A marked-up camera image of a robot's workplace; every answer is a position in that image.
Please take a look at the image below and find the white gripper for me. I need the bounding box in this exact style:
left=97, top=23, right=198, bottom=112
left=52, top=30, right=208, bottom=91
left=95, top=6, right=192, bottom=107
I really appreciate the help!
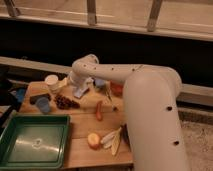
left=68, top=71, right=86, bottom=89

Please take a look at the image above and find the light blue towel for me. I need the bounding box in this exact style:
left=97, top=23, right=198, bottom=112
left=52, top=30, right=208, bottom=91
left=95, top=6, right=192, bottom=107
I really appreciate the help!
left=73, top=77, right=93, bottom=99

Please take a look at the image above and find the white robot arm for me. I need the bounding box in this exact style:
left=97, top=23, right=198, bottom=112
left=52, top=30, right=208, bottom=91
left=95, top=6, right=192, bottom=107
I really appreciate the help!
left=69, top=54, right=191, bottom=171

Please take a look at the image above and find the blue small cup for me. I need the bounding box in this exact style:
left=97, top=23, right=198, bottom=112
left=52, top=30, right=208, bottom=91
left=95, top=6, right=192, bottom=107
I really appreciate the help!
left=94, top=78, right=105, bottom=88

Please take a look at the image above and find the white paper cup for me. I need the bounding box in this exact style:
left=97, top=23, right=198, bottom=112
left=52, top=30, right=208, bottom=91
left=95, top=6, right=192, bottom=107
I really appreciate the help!
left=44, top=75, right=60, bottom=93

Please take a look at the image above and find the dark grape bunch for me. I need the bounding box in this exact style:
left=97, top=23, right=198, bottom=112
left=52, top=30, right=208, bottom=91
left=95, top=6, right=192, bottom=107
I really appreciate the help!
left=54, top=94, right=80, bottom=110

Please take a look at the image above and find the metal spoon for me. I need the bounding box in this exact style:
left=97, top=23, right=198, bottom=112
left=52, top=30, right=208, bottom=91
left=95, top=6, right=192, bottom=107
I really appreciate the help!
left=105, top=88, right=118, bottom=111

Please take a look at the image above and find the orange carrot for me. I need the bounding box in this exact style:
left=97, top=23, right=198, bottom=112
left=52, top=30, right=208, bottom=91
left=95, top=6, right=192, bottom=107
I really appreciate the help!
left=96, top=101, right=103, bottom=121

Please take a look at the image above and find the yellow black sponge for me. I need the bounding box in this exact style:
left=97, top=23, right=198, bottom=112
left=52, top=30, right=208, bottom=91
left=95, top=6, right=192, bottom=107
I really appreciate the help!
left=29, top=90, right=51, bottom=105

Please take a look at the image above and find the wooden cutting board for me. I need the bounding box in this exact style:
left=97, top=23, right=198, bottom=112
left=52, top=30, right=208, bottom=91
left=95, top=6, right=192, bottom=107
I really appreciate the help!
left=18, top=78, right=134, bottom=170

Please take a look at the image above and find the orange round fruit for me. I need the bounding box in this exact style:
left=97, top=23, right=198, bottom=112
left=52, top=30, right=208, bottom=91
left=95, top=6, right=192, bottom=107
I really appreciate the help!
left=87, top=133, right=101, bottom=150

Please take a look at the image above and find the blue object at left edge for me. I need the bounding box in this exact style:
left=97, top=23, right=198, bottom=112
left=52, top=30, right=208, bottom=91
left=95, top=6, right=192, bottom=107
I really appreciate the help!
left=15, top=88, right=26, bottom=103

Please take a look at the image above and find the green plastic tray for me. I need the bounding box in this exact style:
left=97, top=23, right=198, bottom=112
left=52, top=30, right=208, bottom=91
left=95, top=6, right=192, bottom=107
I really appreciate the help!
left=0, top=115, right=70, bottom=170

